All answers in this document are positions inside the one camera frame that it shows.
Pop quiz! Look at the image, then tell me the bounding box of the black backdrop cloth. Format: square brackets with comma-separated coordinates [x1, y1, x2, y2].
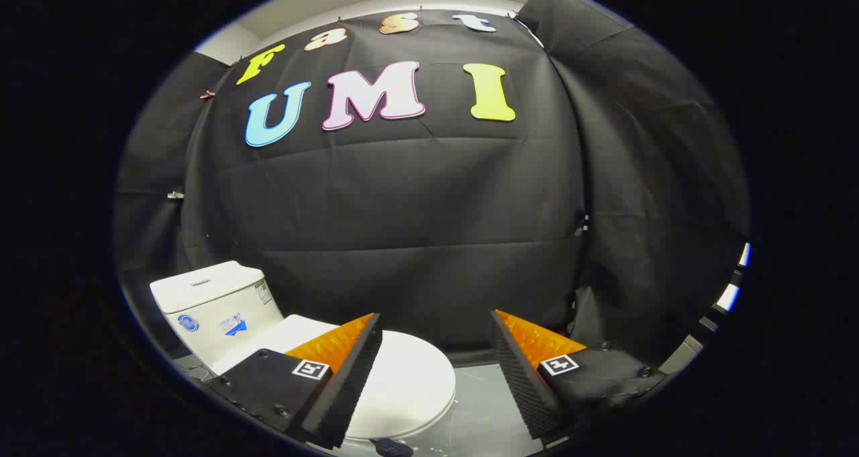
[114, 0, 751, 377]

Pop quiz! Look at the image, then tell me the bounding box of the white toilet lid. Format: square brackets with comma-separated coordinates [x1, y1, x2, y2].
[211, 314, 458, 442]

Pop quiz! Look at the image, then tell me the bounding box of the white toilet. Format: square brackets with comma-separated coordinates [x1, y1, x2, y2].
[149, 260, 458, 446]

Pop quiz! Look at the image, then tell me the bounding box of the grey panel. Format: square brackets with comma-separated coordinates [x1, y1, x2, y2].
[658, 335, 704, 376]

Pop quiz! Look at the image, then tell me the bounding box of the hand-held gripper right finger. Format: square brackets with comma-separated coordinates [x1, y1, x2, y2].
[491, 309, 668, 440]

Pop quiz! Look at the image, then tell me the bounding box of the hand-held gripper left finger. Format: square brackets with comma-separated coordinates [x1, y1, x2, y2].
[208, 313, 384, 450]

